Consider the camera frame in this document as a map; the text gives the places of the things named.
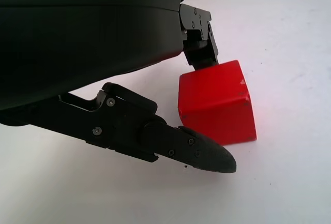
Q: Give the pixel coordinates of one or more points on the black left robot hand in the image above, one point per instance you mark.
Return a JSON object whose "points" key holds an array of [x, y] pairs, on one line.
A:
{"points": [[77, 40]]}

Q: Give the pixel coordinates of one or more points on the red cube block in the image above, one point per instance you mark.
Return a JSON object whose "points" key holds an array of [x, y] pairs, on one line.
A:
{"points": [[219, 105]]}

